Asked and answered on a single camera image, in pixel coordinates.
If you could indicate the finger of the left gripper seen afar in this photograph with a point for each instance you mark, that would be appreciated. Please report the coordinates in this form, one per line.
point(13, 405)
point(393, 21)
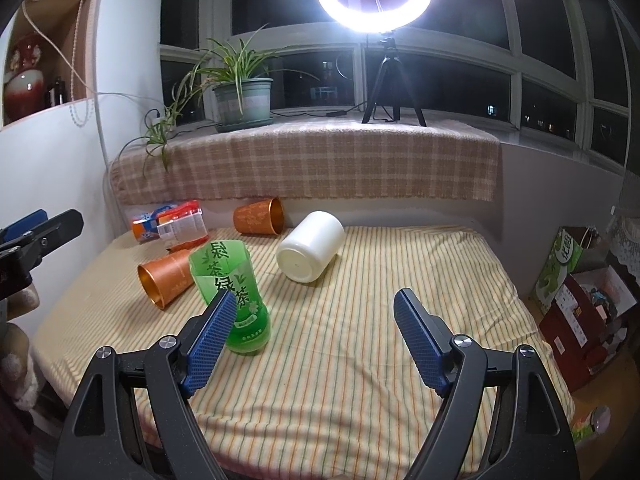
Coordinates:
point(23, 254)

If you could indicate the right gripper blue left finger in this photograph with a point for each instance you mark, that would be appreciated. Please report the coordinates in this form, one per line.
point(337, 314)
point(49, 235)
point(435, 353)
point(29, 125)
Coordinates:
point(102, 436)

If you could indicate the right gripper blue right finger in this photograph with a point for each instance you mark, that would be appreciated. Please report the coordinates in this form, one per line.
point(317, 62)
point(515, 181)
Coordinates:
point(529, 436)

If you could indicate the near orange paper cup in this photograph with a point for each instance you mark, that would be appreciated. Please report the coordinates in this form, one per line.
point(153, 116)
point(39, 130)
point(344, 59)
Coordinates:
point(165, 279)

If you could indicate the orange paper cup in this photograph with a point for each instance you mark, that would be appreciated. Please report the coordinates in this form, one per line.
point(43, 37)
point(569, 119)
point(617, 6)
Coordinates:
point(165, 279)
point(265, 217)

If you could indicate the red label cut bottle cup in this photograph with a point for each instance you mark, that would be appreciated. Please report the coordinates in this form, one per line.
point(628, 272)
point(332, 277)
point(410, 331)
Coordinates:
point(182, 226)

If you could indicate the far orange paper cup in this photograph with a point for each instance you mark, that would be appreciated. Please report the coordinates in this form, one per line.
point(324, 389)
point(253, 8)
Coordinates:
point(265, 217)

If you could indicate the white plastic cup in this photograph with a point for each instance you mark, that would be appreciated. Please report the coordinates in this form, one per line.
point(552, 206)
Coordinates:
point(306, 252)

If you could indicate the red cardboard box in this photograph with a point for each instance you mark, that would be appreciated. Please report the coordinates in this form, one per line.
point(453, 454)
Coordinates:
point(586, 323)

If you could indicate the red white ceramic vase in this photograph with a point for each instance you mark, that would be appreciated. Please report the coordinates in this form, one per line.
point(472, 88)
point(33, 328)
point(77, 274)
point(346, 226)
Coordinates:
point(24, 90)

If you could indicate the striped yellow mattress cloth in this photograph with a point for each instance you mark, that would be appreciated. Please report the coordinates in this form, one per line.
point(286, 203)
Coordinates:
point(335, 390)

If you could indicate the green tissue box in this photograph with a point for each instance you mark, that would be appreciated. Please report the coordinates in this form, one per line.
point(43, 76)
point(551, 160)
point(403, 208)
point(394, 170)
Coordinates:
point(569, 246)

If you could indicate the white lace cloth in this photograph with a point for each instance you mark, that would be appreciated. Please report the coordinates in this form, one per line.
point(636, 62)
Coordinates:
point(624, 236)

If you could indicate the spider plant in green pot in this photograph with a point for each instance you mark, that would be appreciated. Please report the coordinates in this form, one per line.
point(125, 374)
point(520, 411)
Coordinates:
point(238, 75)

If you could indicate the white pipe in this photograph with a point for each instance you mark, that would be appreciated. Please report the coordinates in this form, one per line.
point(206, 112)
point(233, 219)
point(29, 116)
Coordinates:
point(95, 78)

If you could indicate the plaid beige blanket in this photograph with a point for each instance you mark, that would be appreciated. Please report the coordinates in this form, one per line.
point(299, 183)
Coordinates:
point(328, 160)

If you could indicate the black tripod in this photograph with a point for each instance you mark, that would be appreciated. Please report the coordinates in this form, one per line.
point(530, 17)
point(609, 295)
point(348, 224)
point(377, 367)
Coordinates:
point(393, 76)

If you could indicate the wooden wall shelf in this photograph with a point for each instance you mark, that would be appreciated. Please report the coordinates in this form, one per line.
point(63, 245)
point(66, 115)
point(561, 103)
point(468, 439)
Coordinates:
point(64, 28)

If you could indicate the ring light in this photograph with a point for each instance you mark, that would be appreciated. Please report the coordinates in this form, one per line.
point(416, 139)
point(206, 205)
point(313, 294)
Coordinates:
point(381, 20)

